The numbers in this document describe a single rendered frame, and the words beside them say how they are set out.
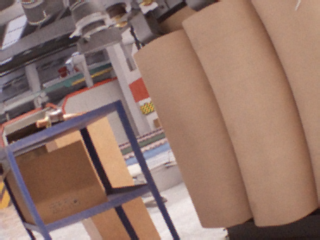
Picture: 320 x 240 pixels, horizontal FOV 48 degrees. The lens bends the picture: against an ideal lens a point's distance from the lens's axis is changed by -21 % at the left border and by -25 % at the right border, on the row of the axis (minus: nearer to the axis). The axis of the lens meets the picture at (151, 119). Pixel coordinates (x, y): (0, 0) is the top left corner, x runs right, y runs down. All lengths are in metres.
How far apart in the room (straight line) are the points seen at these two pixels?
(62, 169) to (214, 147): 0.62
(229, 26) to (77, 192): 0.93
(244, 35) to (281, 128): 0.34
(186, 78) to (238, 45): 0.41
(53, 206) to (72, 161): 0.24
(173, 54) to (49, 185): 0.74
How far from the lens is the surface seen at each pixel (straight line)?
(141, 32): 1.89
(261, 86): 1.38
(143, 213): 2.54
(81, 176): 1.80
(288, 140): 1.40
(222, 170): 1.74
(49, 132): 1.70
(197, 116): 1.72
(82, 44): 1.24
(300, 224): 1.66
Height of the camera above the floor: 0.78
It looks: level
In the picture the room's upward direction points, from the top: 22 degrees counter-clockwise
